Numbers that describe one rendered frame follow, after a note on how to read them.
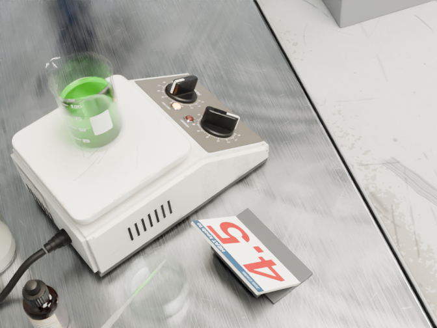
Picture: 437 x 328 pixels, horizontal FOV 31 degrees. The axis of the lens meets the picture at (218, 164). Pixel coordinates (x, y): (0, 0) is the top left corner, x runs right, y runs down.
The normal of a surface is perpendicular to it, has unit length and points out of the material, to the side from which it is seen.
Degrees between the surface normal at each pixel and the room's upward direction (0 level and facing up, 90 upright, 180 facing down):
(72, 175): 0
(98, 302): 0
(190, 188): 90
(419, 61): 0
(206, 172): 90
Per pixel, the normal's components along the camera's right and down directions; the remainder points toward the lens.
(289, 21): -0.08, -0.60
